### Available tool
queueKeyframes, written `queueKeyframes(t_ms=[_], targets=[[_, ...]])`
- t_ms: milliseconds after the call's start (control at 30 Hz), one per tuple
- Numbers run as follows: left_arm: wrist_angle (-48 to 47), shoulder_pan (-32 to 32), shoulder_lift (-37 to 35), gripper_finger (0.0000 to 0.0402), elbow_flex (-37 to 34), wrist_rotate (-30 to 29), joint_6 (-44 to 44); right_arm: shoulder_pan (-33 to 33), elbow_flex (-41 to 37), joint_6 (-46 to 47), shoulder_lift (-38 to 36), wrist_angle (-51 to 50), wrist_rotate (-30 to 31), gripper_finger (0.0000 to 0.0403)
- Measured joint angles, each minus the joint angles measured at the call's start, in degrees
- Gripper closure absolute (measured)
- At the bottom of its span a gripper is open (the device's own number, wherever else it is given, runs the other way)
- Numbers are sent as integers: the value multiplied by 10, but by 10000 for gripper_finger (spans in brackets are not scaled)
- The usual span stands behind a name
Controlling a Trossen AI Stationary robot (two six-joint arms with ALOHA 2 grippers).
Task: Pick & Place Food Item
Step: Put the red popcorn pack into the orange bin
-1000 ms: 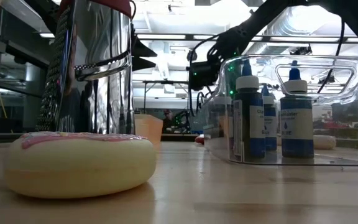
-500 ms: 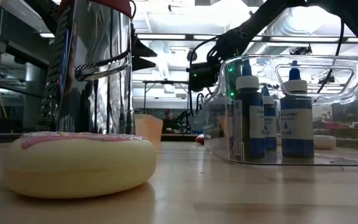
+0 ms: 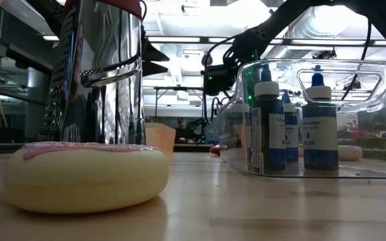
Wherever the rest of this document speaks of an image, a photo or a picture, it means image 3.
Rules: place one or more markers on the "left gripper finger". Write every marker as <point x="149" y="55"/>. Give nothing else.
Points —
<point x="152" y="69"/>
<point x="151" y="53"/>

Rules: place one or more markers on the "red snack packet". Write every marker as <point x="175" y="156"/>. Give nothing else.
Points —
<point x="214" y="150"/>

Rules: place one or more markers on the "blue food colouring bottle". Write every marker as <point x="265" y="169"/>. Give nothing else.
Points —
<point x="291" y="134"/>
<point x="320" y="134"/>
<point x="275" y="130"/>

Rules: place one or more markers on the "white frosted toy donut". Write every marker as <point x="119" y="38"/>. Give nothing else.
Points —
<point x="350" y="153"/>

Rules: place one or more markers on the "black lab robot arm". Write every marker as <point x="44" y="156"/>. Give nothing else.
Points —
<point x="199" y="129"/>

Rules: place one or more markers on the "black horizontal crossbar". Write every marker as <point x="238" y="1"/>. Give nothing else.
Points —
<point x="179" y="41"/>

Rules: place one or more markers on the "shiny metal box grater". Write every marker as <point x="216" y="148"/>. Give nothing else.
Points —
<point x="112" y="33"/>

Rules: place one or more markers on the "person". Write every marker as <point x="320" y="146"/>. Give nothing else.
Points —
<point x="183" y="134"/>

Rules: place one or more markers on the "fluorescent tube light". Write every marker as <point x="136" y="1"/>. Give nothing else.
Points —
<point x="50" y="37"/>

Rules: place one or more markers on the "black boxy device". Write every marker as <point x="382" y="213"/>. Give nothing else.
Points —
<point x="325" y="55"/>

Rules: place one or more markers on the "pink frosted toy donut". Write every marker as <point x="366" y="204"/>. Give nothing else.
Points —
<point x="85" y="180"/>

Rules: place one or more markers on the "clear plastic bin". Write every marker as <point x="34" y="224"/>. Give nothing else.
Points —
<point x="364" y="173"/>

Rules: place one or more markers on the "black dome camera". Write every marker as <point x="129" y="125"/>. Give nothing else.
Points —
<point x="207" y="60"/>

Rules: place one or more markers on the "black metal rig frame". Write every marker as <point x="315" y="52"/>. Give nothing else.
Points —
<point x="179" y="88"/>

